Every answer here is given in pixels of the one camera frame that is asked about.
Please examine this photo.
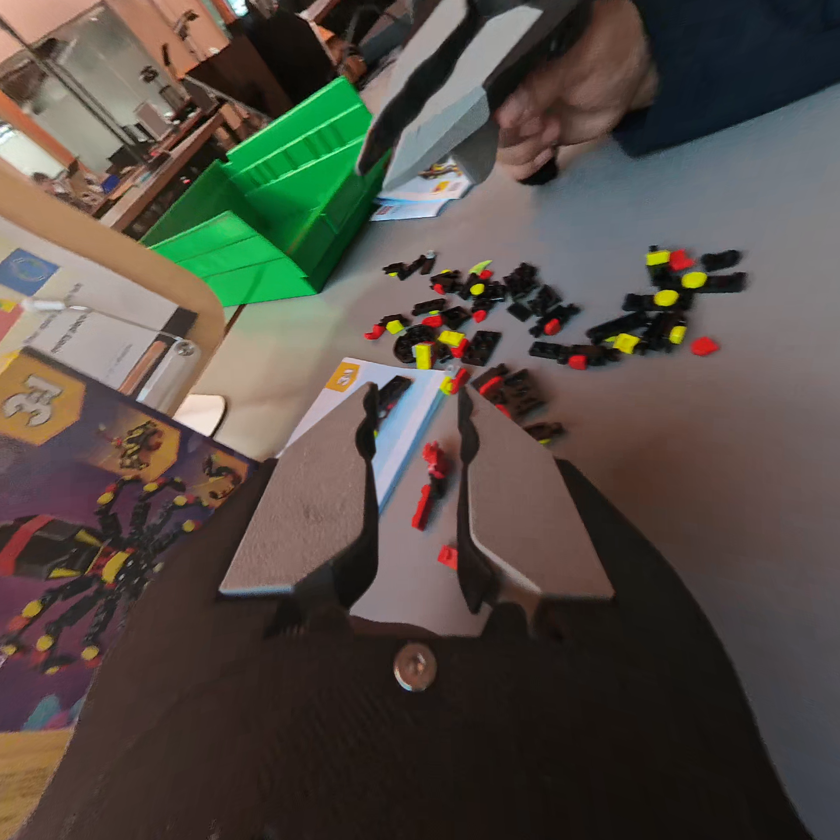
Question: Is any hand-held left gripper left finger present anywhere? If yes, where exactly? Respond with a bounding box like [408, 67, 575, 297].
[217, 384, 383, 613]

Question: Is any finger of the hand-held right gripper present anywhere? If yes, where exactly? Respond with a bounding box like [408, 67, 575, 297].
[357, 0, 484, 175]
[381, 0, 578, 198]

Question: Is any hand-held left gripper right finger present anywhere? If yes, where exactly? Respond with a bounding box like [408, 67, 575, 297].
[453, 388, 615, 620]

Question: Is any pile of lego pieces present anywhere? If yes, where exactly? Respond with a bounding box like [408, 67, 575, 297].
[364, 243, 749, 572]

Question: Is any person's right forearm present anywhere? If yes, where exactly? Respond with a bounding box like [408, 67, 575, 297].
[611, 0, 840, 158]

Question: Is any purple lego set box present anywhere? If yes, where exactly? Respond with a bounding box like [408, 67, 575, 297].
[0, 348, 259, 736]

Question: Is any person's right hand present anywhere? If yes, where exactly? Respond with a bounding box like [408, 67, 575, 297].
[493, 0, 661, 185]

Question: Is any closed instruction booklet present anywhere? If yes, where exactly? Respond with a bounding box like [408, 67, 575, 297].
[371, 158, 476, 224]

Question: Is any open spider instruction booklet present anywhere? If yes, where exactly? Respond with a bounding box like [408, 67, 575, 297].
[283, 357, 460, 513]

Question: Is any green plastic bin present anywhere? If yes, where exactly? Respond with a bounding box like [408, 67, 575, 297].
[141, 75, 392, 309]

